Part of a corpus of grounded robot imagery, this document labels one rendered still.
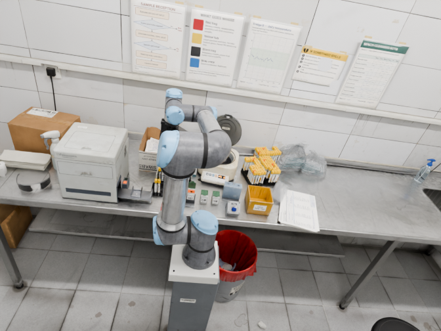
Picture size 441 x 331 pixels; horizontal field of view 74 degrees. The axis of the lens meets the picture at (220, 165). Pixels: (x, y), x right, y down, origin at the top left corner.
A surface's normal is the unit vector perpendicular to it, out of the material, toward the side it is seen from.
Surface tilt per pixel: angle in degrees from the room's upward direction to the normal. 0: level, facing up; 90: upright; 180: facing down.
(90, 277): 0
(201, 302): 90
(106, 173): 90
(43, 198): 0
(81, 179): 90
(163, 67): 95
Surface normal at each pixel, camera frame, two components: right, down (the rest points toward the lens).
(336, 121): 0.03, 0.60
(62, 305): 0.16, -0.80
